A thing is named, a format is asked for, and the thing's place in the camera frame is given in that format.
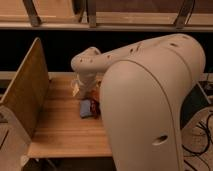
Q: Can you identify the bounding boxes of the right dark side panel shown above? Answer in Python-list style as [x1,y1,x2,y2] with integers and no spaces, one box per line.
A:
[180,84,211,129]

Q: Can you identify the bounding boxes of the red small object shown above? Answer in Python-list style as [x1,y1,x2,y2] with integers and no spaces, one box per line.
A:
[91,90,100,118]

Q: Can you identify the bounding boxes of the translucent plastic cup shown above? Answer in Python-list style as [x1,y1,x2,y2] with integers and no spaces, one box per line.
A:
[71,80,80,97]

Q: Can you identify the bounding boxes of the left wooden side panel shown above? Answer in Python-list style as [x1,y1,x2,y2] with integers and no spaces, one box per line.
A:
[0,38,49,144]

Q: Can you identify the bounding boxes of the wooden shelf with brackets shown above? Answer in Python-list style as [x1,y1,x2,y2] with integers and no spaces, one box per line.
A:
[0,0,213,32]

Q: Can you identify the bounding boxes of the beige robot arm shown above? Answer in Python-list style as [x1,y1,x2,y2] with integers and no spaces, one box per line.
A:
[71,34,205,171]

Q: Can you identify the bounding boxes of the black cables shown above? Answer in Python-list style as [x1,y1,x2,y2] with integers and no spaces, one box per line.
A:
[181,111,213,171]

